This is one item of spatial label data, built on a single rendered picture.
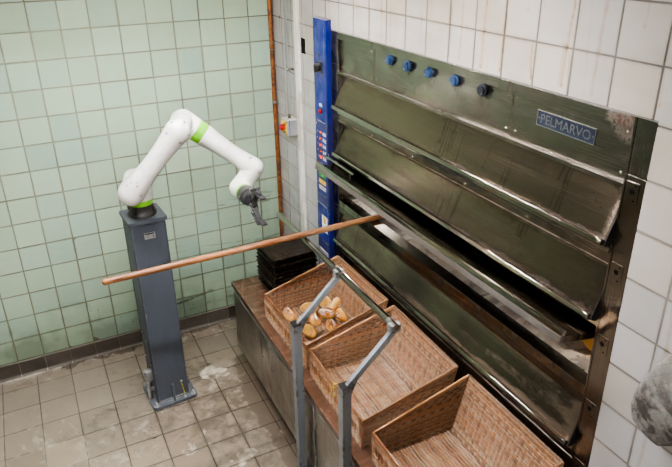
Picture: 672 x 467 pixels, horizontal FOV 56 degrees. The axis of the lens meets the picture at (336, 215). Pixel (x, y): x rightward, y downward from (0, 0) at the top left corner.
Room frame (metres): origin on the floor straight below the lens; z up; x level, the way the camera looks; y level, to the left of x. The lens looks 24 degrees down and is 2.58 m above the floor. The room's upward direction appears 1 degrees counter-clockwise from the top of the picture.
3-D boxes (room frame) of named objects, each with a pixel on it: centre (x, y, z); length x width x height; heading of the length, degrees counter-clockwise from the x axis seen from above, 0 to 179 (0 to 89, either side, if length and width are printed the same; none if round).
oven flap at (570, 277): (2.48, -0.43, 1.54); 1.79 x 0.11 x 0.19; 26
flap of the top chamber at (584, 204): (2.48, -0.43, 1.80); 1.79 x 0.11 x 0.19; 26
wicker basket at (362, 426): (2.36, -0.19, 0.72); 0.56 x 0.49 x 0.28; 25
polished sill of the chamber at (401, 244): (2.49, -0.45, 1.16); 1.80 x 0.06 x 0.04; 26
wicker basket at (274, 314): (2.89, 0.07, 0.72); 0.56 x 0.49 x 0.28; 27
